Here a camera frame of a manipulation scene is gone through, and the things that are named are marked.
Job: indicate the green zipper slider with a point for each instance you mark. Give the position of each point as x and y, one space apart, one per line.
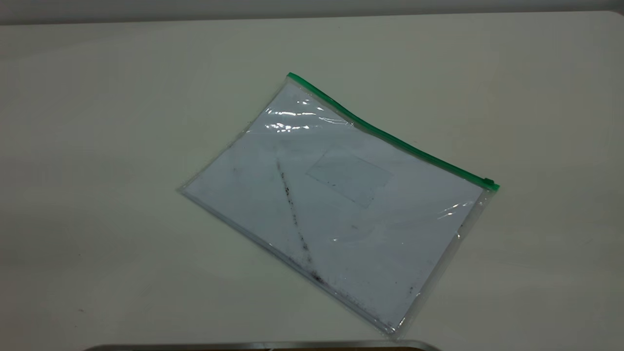
489 184

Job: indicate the silver metal rim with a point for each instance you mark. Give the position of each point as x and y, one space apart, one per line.
263 345

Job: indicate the clear zipper bag green zip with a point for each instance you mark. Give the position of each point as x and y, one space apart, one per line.
341 209

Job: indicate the white paper sheet inside bag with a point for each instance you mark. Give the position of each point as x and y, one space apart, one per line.
351 229

